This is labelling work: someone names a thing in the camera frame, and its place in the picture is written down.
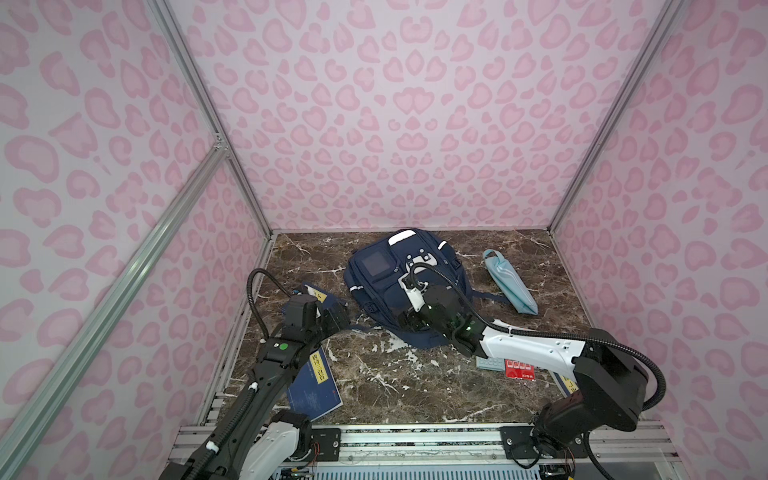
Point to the light blue calculator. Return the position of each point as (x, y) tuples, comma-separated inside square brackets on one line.
[(491, 364)]

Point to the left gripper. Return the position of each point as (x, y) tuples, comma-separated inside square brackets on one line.
[(334, 325)]

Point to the navy blue student backpack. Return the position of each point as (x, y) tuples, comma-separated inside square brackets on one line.
[(375, 274)]

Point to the light blue pencil pouch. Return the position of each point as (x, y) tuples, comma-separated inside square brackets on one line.
[(509, 282)]

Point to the aluminium frame post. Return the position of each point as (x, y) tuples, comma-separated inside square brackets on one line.
[(664, 25), (167, 22)]

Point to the red calculator package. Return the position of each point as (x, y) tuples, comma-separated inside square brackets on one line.
[(518, 370)]

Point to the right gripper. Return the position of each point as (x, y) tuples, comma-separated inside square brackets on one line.
[(410, 315)]

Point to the aluminium frame strut left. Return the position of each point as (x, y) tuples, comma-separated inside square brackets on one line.
[(34, 420)]

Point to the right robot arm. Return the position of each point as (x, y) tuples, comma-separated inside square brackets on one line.
[(615, 383)]

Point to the blue book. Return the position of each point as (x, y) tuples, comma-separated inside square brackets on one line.
[(314, 392), (321, 297), (566, 385)]

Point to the aluminium frame post right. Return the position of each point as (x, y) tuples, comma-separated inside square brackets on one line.
[(664, 25)]

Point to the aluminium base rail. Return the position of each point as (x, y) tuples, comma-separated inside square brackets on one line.
[(450, 451)]

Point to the aluminium frame post left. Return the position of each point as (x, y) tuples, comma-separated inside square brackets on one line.
[(167, 22)]

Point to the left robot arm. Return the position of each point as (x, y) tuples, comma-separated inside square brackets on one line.
[(251, 442)]

